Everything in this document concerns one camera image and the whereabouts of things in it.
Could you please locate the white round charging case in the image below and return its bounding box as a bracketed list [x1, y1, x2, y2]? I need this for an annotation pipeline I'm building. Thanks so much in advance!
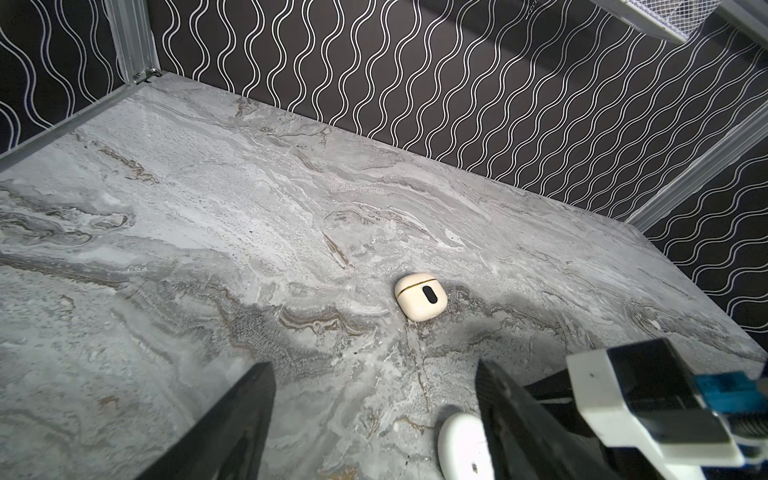
[437, 412, 495, 480]

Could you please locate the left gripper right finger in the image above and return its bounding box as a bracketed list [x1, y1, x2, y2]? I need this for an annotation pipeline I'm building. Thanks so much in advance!
[475, 360, 618, 480]

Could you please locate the white mesh wall basket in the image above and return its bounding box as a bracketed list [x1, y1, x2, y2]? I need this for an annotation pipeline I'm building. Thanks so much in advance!
[592, 0, 721, 44]

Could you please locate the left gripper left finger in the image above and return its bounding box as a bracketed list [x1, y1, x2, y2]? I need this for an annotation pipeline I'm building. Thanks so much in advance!
[139, 362, 276, 479]

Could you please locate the beige earbud charging case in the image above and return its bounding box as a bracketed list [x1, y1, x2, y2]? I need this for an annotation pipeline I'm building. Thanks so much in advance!
[394, 272, 448, 322]

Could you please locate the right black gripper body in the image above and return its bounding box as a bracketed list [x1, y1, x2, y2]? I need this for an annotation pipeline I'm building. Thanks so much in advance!
[525, 369, 660, 479]

